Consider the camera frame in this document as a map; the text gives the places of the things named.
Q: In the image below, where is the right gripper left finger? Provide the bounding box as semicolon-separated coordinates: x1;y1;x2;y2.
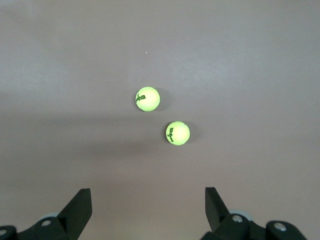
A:
0;187;93;240

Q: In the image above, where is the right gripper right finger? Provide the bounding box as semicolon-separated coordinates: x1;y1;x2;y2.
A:
199;186;308;240

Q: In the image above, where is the yellow-green tennis ball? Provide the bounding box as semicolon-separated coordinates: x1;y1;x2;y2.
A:
165;121;191;146
135;86;161;112

